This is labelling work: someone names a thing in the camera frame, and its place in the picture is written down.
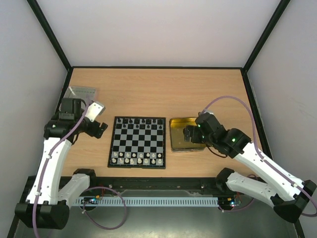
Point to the silver metal tin lid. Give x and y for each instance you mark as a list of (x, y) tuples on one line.
[(88, 94)]

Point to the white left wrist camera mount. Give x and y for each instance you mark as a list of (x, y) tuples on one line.
[(95, 109)]

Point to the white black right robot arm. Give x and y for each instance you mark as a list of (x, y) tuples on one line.
[(285, 193)]

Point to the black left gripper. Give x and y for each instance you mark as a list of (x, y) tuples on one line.
[(92, 132)]

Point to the controller circuit board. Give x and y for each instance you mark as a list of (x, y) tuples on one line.
[(91, 200), (228, 203)]

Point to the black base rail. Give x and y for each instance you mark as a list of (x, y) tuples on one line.
[(204, 186)]

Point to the left controller circuit board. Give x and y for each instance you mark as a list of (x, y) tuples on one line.
[(91, 200)]

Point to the black enclosure frame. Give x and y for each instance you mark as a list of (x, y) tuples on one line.
[(257, 49)]

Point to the white slotted cable duct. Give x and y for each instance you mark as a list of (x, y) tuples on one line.
[(154, 202)]

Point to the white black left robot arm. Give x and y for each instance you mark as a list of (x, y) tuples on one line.
[(47, 205)]

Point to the gold metal tin box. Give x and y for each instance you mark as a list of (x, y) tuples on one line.
[(177, 138)]

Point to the black silver chess board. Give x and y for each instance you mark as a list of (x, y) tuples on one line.
[(136, 143)]

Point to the right controller circuit board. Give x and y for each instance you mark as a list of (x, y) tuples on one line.
[(228, 203)]

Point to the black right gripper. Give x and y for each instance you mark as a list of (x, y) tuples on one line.
[(189, 134)]

